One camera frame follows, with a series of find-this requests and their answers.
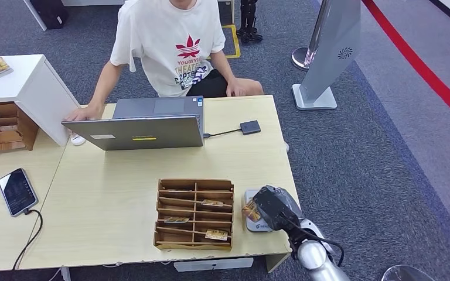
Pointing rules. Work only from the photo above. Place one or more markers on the grey laptop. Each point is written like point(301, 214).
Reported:
point(147, 132)

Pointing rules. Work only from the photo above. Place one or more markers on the white computer mouse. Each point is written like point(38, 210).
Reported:
point(78, 140)

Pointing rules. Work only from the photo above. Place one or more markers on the wooden pigeonhole organizer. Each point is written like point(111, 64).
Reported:
point(3, 130)

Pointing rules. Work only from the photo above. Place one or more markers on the person's left forearm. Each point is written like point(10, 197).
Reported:
point(227, 70)

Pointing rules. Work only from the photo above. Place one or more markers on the black smartphone with grey case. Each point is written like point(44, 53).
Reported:
point(17, 192)

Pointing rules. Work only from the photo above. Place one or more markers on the person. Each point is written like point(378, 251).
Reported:
point(166, 46)

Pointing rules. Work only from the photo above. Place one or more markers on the grey kiosk stand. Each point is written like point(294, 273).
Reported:
point(331, 50)

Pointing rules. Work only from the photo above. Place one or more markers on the white cabinet box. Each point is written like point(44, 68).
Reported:
point(34, 89)

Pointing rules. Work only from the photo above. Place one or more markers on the white under-desk bracket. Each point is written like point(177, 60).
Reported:
point(213, 264)

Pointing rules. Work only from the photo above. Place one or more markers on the person's left hand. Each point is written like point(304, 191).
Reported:
point(237, 87)

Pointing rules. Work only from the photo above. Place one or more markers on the glossy grey round cover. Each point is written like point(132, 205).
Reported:
point(407, 274)

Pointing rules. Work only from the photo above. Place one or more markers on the chrome stanchion post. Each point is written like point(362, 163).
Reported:
point(302, 58)

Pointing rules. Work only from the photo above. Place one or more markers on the white desk frame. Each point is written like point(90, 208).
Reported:
point(34, 15)

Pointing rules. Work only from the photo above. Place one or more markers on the person's right hand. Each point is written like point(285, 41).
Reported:
point(87, 113)

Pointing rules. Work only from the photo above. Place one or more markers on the black box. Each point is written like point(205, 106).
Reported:
point(50, 13)

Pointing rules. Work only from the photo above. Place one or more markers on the black usb hub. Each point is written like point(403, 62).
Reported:
point(250, 127)

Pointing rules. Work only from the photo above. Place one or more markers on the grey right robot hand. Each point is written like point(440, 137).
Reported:
point(277, 207)

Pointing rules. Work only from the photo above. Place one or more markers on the person's right forearm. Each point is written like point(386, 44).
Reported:
point(100, 93)

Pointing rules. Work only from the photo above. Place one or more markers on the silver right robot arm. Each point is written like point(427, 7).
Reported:
point(314, 258)

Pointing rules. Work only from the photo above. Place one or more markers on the wooden card tray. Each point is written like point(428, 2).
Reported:
point(178, 205)

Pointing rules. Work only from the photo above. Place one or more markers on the black robot legs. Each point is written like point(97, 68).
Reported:
point(248, 23)

